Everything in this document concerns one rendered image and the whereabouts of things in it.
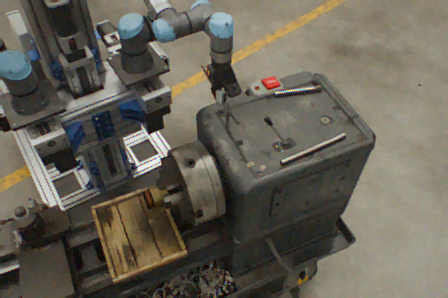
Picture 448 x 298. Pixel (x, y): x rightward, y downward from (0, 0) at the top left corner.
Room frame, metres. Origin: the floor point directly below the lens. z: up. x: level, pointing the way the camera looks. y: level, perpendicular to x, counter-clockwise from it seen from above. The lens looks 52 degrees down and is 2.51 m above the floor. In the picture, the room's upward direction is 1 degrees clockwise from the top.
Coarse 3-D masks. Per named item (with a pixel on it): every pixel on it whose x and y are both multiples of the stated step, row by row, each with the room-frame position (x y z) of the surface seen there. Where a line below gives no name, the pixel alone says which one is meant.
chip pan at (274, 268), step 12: (336, 240) 1.01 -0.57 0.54; (300, 252) 0.94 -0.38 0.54; (312, 252) 0.95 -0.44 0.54; (324, 252) 0.95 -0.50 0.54; (228, 264) 0.88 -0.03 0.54; (276, 264) 0.88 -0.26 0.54; (288, 264) 0.88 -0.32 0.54; (252, 276) 0.82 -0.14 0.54; (264, 276) 0.82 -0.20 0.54; (240, 288) 0.76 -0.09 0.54
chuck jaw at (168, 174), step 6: (174, 150) 1.05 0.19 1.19; (168, 156) 1.02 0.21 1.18; (162, 162) 0.99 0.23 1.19; (168, 162) 1.00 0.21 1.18; (168, 168) 0.98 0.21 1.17; (174, 168) 0.99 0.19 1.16; (162, 174) 0.96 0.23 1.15; (168, 174) 0.96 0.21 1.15; (174, 174) 0.97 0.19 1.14; (156, 180) 0.95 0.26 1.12; (162, 180) 0.94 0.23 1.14; (168, 180) 0.95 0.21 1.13; (174, 180) 0.95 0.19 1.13; (162, 186) 0.93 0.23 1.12
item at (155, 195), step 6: (156, 186) 0.93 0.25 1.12; (144, 192) 0.90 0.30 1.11; (150, 192) 0.90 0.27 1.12; (156, 192) 0.90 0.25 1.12; (162, 192) 0.91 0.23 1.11; (168, 192) 0.91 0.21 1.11; (144, 198) 0.91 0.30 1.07; (150, 198) 0.88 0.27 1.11; (156, 198) 0.88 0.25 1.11; (162, 198) 0.88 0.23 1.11; (150, 204) 0.86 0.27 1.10; (156, 204) 0.87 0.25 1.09; (162, 204) 0.87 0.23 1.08
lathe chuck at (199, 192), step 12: (180, 156) 0.99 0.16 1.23; (192, 156) 0.99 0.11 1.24; (180, 168) 0.93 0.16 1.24; (192, 168) 0.93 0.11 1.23; (204, 168) 0.94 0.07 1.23; (180, 180) 0.94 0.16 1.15; (192, 180) 0.89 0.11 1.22; (204, 180) 0.90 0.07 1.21; (192, 192) 0.86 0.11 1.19; (204, 192) 0.86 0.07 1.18; (192, 204) 0.83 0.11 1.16; (204, 204) 0.84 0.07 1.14; (216, 204) 0.85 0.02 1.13; (192, 216) 0.83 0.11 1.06; (204, 216) 0.82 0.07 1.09; (216, 216) 0.85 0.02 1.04
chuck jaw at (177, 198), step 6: (180, 192) 0.91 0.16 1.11; (168, 198) 0.88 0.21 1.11; (174, 198) 0.88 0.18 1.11; (180, 198) 0.88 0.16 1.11; (186, 198) 0.88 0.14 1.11; (168, 204) 0.86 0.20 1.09; (174, 204) 0.85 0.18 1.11; (180, 204) 0.85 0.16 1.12; (186, 204) 0.85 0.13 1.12; (174, 210) 0.84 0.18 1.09; (180, 210) 0.83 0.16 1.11; (186, 210) 0.82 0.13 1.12; (192, 210) 0.83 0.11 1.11; (198, 210) 0.82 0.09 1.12; (186, 216) 0.81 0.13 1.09; (198, 216) 0.82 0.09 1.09
